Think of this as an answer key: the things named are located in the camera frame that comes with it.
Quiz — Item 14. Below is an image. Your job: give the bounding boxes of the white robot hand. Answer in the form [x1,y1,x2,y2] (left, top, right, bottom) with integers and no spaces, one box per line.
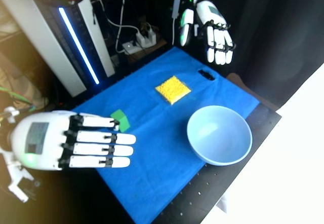
[179,0,237,65]
[11,110,137,171]

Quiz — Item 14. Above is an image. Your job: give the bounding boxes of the green block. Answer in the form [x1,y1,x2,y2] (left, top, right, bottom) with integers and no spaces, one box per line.
[110,109,131,133]

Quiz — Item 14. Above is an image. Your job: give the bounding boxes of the yellow studded square pad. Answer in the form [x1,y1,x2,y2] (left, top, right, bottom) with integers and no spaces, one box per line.
[155,76,191,105]

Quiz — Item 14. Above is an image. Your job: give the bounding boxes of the white power strip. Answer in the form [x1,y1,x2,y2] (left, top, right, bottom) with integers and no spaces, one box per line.
[136,25,157,48]

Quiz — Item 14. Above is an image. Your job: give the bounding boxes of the white adapter box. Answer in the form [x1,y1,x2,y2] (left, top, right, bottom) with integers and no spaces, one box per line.
[122,41,142,55]

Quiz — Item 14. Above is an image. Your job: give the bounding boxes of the white tower with blue light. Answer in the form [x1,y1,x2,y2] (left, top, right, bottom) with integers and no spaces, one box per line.
[0,0,116,98]

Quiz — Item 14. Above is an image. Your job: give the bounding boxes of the blue cloth mat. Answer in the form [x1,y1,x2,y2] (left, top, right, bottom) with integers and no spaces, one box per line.
[72,46,261,224]

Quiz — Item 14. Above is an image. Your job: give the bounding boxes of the light blue bowl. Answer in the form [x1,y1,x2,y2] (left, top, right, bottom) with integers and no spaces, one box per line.
[186,105,253,166]

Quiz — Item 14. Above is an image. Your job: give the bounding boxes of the white cable connector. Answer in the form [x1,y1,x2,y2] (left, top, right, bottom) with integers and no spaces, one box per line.
[171,0,182,20]

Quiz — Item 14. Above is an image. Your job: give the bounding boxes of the green cable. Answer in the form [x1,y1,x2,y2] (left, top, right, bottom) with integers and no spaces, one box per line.
[0,86,38,109]

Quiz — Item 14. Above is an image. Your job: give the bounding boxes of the white cable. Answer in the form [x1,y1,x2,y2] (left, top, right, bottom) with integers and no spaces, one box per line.
[90,0,140,31]

